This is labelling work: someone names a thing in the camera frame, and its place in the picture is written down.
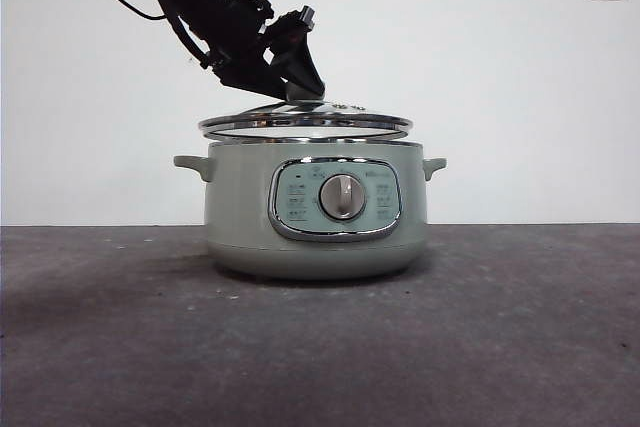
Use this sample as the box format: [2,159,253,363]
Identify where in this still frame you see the glass lid with green knob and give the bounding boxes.
[197,84,414,141]

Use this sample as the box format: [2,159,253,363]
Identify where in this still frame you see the sage green electric pot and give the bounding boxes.
[172,137,448,282]

